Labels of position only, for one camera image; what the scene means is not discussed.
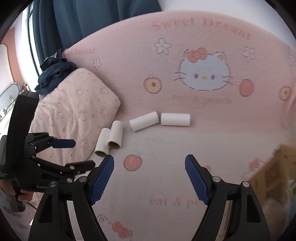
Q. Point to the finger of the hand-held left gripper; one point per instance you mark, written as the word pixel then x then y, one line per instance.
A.
pixel 63 143
pixel 78 167

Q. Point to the brown cardboard box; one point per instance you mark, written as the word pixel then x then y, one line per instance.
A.
pixel 275 169

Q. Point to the dark blue clothes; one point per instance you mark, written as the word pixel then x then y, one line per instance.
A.
pixel 55 71

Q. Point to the dark window frame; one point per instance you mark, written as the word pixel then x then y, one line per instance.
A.
pixel 32 41

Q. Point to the white metal rack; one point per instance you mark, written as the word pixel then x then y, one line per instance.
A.
pixel 9 92

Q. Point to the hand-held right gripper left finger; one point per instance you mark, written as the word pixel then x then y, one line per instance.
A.
pixel 103 178

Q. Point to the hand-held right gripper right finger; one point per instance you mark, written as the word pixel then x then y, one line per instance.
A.
pixel 196 178

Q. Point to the pink printed blanket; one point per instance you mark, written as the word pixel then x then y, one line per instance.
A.
pixel 161 69

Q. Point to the person's left hand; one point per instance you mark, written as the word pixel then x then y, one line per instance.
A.
pixel 9 186

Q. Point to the blue curtain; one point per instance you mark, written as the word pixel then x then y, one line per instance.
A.
pixel 81 18

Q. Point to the white cardboard tube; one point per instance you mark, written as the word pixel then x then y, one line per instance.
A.
pixel 144 121
pixel 103 142
pixel 175 119
pixel 115 134

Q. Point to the pink printed pillow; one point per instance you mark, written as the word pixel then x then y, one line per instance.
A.
pixel 69 104

